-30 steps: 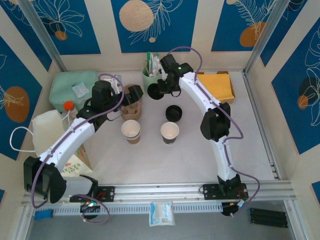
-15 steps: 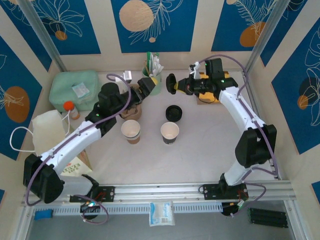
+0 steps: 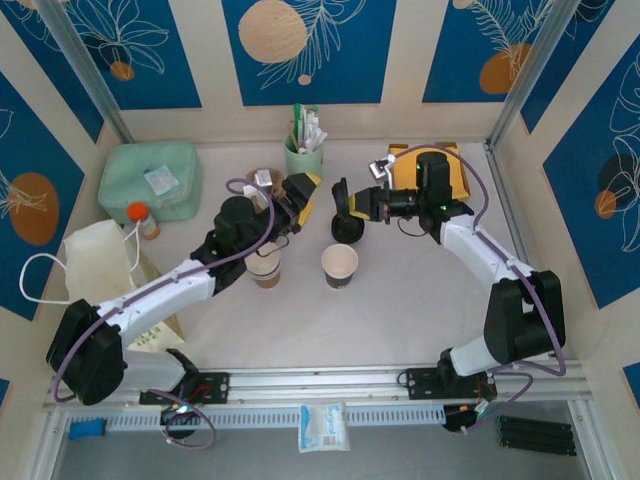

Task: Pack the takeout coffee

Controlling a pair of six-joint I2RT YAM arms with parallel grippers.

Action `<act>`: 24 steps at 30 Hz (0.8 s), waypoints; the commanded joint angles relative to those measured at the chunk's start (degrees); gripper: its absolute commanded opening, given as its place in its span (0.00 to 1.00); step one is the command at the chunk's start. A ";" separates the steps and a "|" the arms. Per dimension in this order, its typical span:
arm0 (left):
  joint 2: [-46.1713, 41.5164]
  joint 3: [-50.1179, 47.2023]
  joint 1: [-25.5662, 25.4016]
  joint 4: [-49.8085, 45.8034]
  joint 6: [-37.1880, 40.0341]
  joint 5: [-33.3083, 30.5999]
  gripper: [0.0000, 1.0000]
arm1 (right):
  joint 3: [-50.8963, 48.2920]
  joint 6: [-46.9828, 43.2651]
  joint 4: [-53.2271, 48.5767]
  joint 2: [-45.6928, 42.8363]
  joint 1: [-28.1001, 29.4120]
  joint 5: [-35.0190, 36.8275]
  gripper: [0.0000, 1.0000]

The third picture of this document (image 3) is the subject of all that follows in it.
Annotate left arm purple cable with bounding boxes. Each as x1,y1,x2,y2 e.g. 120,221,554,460
52,178,276,450

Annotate mint green holder cup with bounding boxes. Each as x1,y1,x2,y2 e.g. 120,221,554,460
283,133,325,190

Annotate long aluminium base rail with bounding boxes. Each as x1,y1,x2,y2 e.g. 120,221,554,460
42,362,594,414

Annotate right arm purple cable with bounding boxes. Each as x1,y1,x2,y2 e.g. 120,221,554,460
392,143,569,436

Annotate green storage box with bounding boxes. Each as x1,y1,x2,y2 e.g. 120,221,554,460
97,139,205,226

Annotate aluminium frame post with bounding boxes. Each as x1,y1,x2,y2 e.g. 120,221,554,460
37,0,135,146
485,0,584,151

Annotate right aluminium frame post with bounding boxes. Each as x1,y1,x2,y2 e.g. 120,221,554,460
485,0,584,151

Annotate brown pulp cup carrier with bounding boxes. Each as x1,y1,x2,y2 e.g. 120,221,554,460
244,168,287,201

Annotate white blue wipes pack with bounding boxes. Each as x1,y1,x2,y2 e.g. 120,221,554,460
298,402,350,455

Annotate green white stick packet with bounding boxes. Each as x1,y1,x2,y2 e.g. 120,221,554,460
293,103,308,145

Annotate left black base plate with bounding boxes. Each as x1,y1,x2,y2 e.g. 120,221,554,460
137,371,232,407

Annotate stack of black lids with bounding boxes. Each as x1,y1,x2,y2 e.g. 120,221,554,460
329,213,366,246

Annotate brown cardboard napkin tray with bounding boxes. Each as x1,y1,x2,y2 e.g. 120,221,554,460
388,142,472,204

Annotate paper coffee cups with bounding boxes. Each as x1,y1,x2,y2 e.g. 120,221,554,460
246,247,282,290

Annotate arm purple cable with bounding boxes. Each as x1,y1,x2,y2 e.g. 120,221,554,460
52,178,276,450
392,143,569,436

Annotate white paper carry bag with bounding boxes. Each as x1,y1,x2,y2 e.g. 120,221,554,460
19,218,187,351

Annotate orange capped small bottle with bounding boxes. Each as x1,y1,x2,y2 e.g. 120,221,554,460
125,201,162,241

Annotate black ridged block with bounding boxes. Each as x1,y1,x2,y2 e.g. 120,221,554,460
493,414,577,458

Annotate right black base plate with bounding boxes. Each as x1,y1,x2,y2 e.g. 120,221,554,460
401,366,497,402

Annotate white slotted cable duct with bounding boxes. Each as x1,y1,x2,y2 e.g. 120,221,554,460
102,404,447,434

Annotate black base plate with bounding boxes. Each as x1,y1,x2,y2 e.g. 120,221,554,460
401,366,497,402
137,371,232,407

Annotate small blue plastic block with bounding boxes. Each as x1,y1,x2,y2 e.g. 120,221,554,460
68,418,106,442

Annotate left aluminium frame post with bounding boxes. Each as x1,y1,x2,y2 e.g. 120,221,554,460
37,0,135,146

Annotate white paper sachets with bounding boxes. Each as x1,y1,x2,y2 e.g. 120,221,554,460
305,105,330,153

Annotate black paper coffee cup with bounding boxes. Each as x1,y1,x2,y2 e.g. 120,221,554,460
320,243,360,292

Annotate small clear wipe sachet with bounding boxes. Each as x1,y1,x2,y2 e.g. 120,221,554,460
143,164,179,197

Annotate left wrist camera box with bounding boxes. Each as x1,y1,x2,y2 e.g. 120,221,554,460
243,168,286,200

